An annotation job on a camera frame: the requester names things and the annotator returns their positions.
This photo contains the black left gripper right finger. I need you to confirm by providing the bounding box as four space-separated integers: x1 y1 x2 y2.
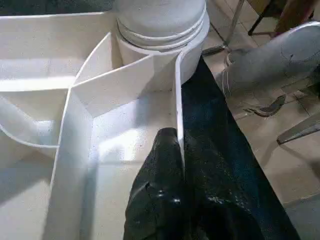
182 131 266 240

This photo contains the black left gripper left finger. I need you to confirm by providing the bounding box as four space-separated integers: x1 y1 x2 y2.
122 127 189 240

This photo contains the white plastic table leg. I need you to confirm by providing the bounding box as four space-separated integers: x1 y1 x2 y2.
114 0 207 51

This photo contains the white plastic table top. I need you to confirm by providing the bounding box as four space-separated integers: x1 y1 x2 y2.
0 7 211 240

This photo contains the grey robot leg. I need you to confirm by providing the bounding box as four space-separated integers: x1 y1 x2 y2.
215 22 320 118

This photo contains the brown wooden chair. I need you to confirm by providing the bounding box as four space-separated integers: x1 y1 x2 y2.
247 0 320 37

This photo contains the grey metal frame bar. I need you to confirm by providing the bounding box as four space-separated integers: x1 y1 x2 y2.
202 0 247 56
277 116 320 146

